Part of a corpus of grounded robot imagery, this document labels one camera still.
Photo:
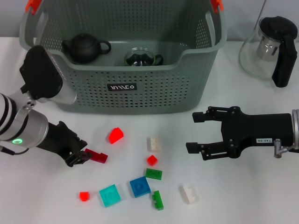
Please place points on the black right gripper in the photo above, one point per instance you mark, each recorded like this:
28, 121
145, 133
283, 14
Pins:
257, 128

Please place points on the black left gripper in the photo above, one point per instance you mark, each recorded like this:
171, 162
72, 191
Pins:
60, 137

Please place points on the dark red long block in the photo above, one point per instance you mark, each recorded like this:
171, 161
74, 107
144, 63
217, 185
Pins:
99, 157

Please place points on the small red slope block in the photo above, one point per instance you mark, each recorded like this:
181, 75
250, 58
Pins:
84, 196

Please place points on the bright red slope block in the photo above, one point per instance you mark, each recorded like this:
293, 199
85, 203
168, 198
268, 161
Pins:
116, 135

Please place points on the teal square block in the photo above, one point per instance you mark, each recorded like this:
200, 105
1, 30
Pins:
110, 195

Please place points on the white building block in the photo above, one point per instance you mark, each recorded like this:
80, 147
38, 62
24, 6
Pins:
189, 194
154, 143

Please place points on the glass teacup black sleeve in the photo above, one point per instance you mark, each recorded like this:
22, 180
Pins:
140, 58

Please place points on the small red square block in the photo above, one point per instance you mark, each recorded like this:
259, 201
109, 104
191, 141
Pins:
152, 160

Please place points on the blue square flat block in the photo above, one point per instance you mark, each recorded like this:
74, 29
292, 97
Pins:
139, 186

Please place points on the grey perforated storage bin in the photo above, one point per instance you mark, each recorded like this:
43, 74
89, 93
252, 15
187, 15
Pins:
93, 93

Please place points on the green flat rectangular block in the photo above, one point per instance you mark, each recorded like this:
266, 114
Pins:
154, 173

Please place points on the green notched small block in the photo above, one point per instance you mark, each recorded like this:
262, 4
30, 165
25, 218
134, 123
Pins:
158, 200

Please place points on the right wrist silver connector plug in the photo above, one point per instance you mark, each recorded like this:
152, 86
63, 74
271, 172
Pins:
278, 148

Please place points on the black clay teapot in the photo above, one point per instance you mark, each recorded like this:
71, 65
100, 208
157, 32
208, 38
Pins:
81, 49

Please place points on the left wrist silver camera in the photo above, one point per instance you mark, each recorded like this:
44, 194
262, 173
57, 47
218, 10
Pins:
42, 74

